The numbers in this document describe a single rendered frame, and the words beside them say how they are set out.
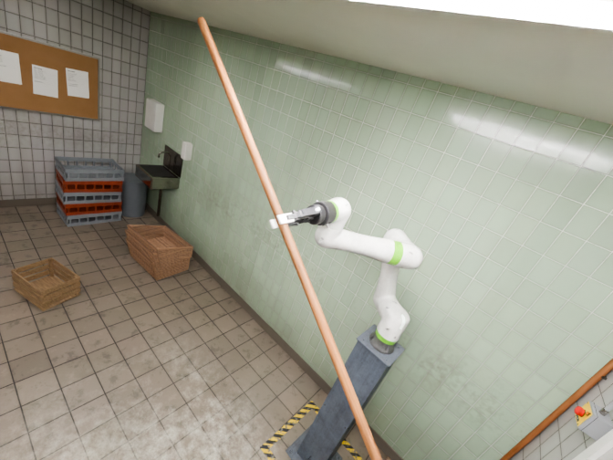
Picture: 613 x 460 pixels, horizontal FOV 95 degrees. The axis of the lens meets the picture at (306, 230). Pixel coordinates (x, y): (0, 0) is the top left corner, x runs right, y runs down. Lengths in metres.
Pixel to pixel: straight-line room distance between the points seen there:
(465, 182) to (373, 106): 0.79
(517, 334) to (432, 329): 0.47
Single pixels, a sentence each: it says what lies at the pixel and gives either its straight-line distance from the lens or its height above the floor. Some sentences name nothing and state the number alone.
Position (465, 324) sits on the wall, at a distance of 2.11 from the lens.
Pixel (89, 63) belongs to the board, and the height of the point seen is 1.83.
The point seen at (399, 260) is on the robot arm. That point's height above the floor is 1.77.
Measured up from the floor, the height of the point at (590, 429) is 1.44.
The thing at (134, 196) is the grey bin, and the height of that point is 0.34.
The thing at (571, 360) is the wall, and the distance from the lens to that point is 2.13.
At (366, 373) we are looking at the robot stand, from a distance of 1.81.
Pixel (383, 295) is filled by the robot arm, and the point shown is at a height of 1.45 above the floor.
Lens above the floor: 2.28
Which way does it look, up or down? 24 degrees down
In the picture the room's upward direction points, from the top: 20 degrees clockwise
